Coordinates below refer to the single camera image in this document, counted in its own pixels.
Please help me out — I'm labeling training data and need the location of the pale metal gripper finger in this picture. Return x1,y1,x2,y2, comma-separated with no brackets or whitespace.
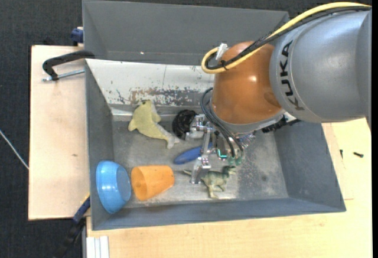
185,114,213,141
190,155,213,185

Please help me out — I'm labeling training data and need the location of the black crumpled thing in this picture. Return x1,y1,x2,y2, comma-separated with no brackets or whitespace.
171,109,197,141

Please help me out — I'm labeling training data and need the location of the blue oblong thing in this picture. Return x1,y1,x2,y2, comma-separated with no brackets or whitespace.
172,144,214,166

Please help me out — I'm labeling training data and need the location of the green toy dinosaur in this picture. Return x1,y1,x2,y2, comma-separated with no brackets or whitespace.
183,165,237,200

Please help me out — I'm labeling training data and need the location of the orange plastic cup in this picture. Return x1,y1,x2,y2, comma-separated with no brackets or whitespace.
130,165,176,202

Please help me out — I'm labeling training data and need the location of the yellow plush dolphin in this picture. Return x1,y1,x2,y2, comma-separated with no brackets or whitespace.
128,99,181,150

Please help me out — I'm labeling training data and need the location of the grey metal bin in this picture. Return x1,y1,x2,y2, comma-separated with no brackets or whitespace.
82,0,347,231

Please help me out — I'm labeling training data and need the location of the blue bowl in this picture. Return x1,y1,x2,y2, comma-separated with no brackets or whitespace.
94,159,132,215

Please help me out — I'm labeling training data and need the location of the pale wood board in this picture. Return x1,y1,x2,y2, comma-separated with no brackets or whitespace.
28,45,92,221

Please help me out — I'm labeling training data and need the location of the black cylinder on white bracket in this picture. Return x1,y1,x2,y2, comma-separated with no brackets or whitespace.
260,115,302,135

